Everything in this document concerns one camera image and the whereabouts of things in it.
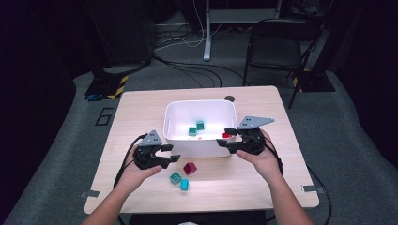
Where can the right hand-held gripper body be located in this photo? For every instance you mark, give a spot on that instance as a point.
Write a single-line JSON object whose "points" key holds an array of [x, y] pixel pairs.
{"points": [[252, 142]]}

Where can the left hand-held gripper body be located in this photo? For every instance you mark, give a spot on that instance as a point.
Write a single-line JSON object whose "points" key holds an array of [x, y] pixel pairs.
{"points": [[147, 156]]}

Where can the red toy block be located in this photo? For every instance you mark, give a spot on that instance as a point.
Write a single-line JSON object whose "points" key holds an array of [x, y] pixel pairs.
{"points": [[226, 135]]}

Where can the maroon sloped toy block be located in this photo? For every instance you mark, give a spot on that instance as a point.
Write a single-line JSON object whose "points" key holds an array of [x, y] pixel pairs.
{"points": [[190, 168]]}

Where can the white plastic bin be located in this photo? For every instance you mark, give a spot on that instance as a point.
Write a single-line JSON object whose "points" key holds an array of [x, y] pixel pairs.
{"points": [[194, 150]]}

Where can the light blue toy block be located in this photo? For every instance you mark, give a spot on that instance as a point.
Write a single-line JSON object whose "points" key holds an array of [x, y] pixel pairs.
{"points": [[184, 185]]}

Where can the turquoise toy block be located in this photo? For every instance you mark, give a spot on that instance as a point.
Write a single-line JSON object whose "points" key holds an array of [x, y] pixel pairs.
{"points": [[192, 131]]}

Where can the teal toy block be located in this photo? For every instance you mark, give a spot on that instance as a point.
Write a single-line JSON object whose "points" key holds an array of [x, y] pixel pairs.
{"points": [[176, 178], [200, 125]]}

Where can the person's left hand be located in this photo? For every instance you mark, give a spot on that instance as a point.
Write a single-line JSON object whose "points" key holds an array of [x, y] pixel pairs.
{"points": [[136, 176]]}

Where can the person's right hand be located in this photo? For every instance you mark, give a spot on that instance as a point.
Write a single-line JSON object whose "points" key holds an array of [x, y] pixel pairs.
{"points": [[266, 162]]}

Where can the round dark table grommet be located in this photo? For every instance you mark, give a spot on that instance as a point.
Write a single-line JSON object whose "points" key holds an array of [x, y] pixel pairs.
{"points": [[229, 97]]}

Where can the person's dark clothing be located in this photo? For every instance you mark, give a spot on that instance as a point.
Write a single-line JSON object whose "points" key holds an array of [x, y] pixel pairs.
{"points": [[219, 218]]}

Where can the black stand base striped edge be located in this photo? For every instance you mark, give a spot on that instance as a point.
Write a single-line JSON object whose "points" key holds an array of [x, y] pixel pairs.
{"points": [[103, 86]]}

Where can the black folding chair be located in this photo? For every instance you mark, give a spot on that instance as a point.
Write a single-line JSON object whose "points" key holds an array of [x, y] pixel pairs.
{"points": [[275, 50]]}

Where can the black equipment case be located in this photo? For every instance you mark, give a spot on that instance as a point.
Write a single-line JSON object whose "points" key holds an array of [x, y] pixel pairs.
{"points": [[125, 31]]}

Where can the dark curtain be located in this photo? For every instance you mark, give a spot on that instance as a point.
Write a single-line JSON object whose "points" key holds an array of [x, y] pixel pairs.
{"points": [[369, 78], [31, 93]]}

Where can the white desk frame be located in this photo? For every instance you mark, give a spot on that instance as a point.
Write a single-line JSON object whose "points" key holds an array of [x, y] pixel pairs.
{"points": [[207, 31]]}

